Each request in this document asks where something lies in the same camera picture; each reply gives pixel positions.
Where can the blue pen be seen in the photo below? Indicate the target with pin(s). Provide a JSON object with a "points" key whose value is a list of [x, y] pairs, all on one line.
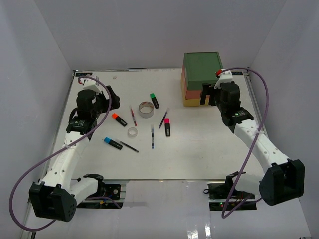
{"points": [[152, 136]]}

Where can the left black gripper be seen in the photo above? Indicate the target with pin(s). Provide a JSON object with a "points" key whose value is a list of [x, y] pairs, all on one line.
{"points": [[115, 103]]}

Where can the red pen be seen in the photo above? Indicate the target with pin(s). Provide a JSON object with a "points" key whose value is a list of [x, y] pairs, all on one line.
{"points": [[133, 115]]}

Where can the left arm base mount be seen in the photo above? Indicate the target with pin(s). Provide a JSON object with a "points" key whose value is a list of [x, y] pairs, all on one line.
{"points": [[112, 191]]}

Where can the green drawer cabinet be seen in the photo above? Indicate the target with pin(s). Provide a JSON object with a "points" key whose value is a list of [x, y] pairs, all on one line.
{"points": [[198, 69]]}

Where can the blue highlighter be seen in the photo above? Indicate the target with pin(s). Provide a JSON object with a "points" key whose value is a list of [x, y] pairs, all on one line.
{"points": [[113, 143]]}

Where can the small clear tape roll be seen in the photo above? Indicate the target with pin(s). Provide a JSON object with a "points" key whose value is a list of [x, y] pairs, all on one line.
{"points": [[132, 132]]}

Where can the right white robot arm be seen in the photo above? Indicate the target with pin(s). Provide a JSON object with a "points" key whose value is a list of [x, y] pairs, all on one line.
{"points": [[284, 178]]}

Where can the green highlighter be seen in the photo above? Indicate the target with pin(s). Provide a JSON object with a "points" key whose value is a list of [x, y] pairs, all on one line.
{"points": [[154, 101]]}

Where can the pink highlighter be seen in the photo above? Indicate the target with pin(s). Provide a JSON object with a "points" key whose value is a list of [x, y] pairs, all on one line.
{"points": [[167, 127]]}

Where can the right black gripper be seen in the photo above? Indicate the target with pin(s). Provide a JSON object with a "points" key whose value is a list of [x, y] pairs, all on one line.
{"points": [[206, 91]]}

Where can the purple pen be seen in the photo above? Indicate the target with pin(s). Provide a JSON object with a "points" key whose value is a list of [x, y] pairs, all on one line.
{"points": [[163, 118]]}

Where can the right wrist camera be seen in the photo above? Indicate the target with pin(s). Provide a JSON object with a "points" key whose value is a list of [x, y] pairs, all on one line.
{"points": [[223, 77]]}

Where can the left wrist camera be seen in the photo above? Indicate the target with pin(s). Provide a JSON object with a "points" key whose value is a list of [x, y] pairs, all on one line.
{"points": [[90, 83]]}

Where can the orange highlighter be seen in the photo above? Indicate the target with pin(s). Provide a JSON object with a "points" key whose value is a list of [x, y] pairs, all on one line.
{"points": [[116, 117]]}

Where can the black pen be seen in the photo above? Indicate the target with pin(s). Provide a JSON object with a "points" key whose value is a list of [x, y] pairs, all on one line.
{"points": [[130, 147]]}

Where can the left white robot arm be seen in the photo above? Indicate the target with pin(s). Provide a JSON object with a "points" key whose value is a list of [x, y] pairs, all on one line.
{"points": [[55, 197]]}

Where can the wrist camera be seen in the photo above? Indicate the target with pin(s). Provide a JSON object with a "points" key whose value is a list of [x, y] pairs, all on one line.
{"points": [[223, 77], [90, 83]]}

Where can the large tape roll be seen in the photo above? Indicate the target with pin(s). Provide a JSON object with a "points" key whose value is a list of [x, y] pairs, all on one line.
{"points": [[146, 109]]}

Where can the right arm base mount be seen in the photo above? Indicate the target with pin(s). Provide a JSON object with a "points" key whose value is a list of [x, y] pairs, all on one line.
{"points": [[217, 194]]}

